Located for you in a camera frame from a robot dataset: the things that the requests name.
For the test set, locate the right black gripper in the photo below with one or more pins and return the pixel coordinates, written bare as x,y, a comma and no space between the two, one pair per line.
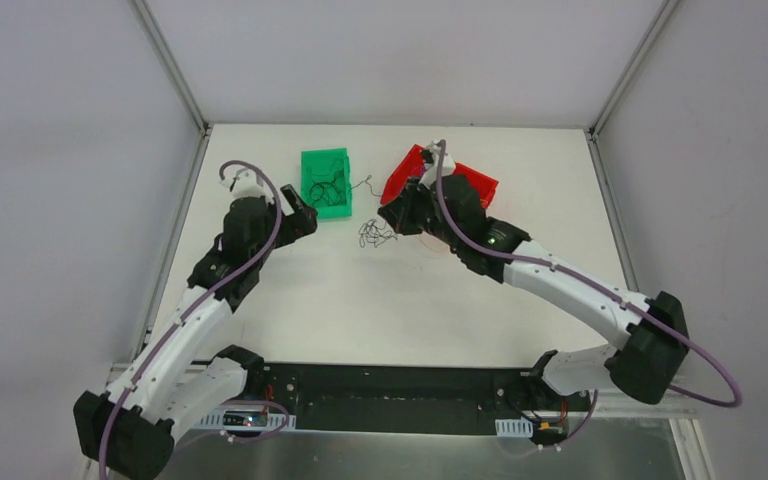
404,213

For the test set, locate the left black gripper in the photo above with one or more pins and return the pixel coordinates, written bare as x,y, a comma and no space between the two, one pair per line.
285,221

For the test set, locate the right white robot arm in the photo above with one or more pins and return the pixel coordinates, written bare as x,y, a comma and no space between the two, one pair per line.
638,358

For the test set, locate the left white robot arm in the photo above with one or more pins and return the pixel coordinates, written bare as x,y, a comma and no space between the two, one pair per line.
134,426

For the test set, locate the red plastic double bin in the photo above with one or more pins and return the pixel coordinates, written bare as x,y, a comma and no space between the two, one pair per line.
413,165

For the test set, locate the green plastic bin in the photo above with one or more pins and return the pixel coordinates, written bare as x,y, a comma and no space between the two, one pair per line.
325,176

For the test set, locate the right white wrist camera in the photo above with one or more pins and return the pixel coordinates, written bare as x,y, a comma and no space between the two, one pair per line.
437,162

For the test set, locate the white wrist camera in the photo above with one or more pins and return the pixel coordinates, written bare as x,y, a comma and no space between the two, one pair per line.
437,162
242,182

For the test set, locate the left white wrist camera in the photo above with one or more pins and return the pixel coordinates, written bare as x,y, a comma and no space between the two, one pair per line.
242,182

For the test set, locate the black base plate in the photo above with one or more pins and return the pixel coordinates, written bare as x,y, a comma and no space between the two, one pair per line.
405,400

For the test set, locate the aluminium frame rail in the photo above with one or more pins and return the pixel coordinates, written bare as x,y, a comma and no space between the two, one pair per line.
616,403

